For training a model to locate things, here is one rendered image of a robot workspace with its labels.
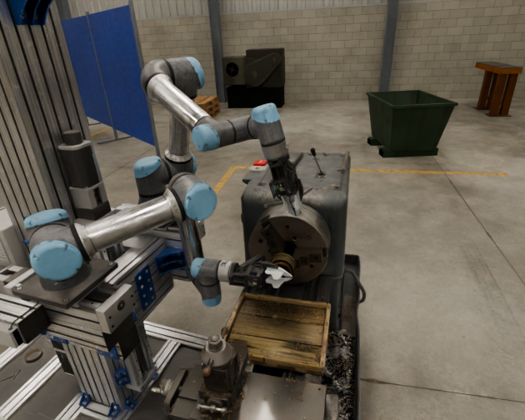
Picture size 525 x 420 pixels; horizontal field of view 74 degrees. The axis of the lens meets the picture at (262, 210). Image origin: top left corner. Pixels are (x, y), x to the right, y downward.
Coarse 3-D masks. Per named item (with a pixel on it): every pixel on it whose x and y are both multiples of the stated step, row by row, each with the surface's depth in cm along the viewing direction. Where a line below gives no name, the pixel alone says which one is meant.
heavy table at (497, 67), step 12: (492, 72) 808; (504, 72) 733; (516, 72) 729; (492, 84) 821; (504, 84) 746; (480, 96) 840; (492, 96) 772; (504, 96) 761; (480, 108) 843; (492, 108) 771; (504, 108) 766
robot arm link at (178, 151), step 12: (168, 60) 121; (180, 60) 124; (192, 60) 126; (180, 72) 122; (192, 72) 125; (180, 84) 124; (192, 84) 127; (192, 96) 131; (180, 132) 140; (168, 144) 147; (180, 144) 144; (168, 156) 148; (180, 156) 148; (192, 156) 156; (180, 168) 151; (192, 168) 156
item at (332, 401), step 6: (330, 396) 98; (336, 396) 98; (330, 402) 96; (336, 402) 96; (330, 408) 95; (336, 408) 95; (168, 414) 96; (324, 414) 94; (330, 414) 94; (336, 414) 93
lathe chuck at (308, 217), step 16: (272, 208) 139; (304, 208) 136; (256, 224) 138; (272, 224) 132; (288, 224) 131; (304, 224) 129; (320, 224) 134; (256, 240) 138; (288, 240) 134; (304, 240) 132; (320, 240) 131; (304, 272) 139; (320, 272) 137
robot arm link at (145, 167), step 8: (144, 160) 147; (152, 160) 146; (160, 160) 146; (136, 168) 143; (144, 168) 142; (152, 168) 143; (160, 168) 146; (168, 168) 148; (136, 176) 144; (144, 176) 143; (152, 176) 144; (160, 176) 146; (168, 176) 149; (144, 184) 144; (152, 184) 145; (160, 184) 147; (144, 192) 146; (152, 192) 146
